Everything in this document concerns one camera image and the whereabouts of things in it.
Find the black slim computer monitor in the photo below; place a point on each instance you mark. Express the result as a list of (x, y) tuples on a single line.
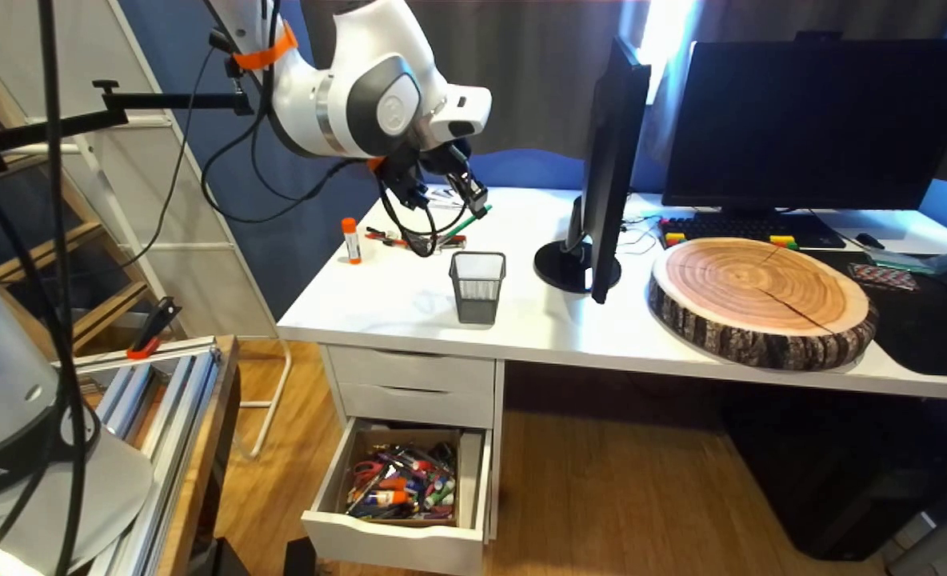
[(605, 171)]

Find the grey metal mesh basket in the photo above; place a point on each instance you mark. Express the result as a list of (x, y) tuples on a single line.
[(479, 286)]

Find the dark bin under desk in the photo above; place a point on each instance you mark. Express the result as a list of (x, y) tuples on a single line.
[(846, 480)]

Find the orange capped glue bottle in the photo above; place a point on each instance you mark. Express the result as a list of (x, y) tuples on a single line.
[(354, 243)]

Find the black wide computer monitor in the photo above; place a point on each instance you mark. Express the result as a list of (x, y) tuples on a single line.
[(826, 121)]

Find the black computer mouse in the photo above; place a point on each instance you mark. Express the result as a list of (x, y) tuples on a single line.
[(869, 242)]

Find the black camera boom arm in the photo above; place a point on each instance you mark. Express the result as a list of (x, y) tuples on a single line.
[(154, 104)]

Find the wooden cart with folders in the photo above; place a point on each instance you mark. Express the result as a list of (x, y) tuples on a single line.
[(175, 427)]

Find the round wood slice cushion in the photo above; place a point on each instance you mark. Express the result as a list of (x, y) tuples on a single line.
[(764, 305)]

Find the black desk mat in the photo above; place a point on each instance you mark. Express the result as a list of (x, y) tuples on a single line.
[(922, 322)]

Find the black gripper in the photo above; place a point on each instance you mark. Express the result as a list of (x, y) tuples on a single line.
[(426, 168)]

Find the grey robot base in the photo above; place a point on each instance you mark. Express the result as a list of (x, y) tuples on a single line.
[(13, 448)]

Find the white closed desk drawer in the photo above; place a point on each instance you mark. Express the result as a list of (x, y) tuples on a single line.
[(413, 385)]

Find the white open desk drawer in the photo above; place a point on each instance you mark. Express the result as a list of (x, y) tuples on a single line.
[(398, 532)]

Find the black keyboard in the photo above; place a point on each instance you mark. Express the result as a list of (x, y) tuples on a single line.
[(751, 228)]

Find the white metal rack frame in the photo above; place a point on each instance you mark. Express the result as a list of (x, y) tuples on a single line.
[(175, 213)]

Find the orange black clamp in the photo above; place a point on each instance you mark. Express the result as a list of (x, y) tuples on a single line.
[(154, 327)]

